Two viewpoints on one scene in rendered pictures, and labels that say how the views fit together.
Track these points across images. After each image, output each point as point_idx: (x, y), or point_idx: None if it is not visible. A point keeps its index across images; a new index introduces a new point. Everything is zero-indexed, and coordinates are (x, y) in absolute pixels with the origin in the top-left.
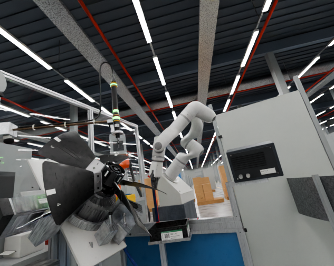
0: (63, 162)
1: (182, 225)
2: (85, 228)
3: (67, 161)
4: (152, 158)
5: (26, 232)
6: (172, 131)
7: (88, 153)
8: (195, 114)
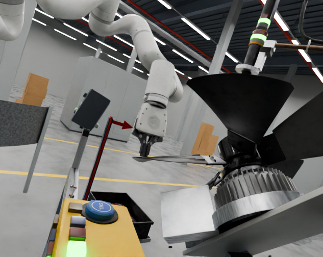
0: (322, 153)
1: (128, 195)
2: None
3: (316, 149)
4: (167, 103)
5: None
6: None
7: (288, 127)
8: None
